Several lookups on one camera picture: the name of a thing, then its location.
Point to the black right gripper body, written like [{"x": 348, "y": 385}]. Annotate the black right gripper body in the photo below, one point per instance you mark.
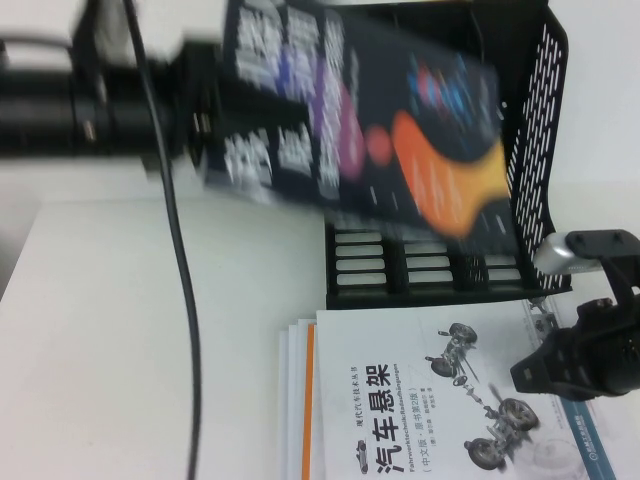
[{"x": 595, "y": 355}]

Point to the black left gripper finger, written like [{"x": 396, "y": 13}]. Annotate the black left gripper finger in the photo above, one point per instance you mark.
[{"x": 260, "y": 110}]

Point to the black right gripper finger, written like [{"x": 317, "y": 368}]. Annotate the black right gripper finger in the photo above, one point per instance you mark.
[{"x": 530, "y": 375}]

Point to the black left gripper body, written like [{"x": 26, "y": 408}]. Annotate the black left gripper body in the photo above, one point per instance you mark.
[{"x": 197, "y": 100}]

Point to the black robotics book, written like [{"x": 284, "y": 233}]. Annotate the black robotics book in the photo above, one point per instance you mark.
[{"x": 425, "y": 165}]

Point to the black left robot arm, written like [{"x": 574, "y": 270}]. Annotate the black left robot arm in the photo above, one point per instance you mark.
[{"x": 50, "y": 110}]

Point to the white car suspension book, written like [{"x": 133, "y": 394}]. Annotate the white car suspension book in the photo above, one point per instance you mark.
[{"x": 400, "y": 400}]

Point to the black plastic book stand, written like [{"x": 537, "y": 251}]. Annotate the black plastic book stand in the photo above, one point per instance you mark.
[{"x": 540, "y": 150}]

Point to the book with orange stripe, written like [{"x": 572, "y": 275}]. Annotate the book with orange stripe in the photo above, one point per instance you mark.
[{"x": 311, "y": 400}]

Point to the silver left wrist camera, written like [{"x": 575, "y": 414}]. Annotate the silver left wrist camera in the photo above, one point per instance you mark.
[{"x": 170, "y": 27}]

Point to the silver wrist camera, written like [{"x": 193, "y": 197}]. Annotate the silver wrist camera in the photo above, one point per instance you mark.
[
  {"x": 555, "y": 255},
  {"x": 170, "y": 27}
]

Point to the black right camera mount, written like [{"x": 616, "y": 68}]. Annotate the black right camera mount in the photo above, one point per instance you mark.
[{"x": 620, "y": 280}]

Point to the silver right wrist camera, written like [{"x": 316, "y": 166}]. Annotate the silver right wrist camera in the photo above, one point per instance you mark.
[{"x": 555, "y": 255}]

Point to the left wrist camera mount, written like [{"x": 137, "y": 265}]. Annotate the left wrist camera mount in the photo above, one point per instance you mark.
[{"x": 35, "y": 42}]

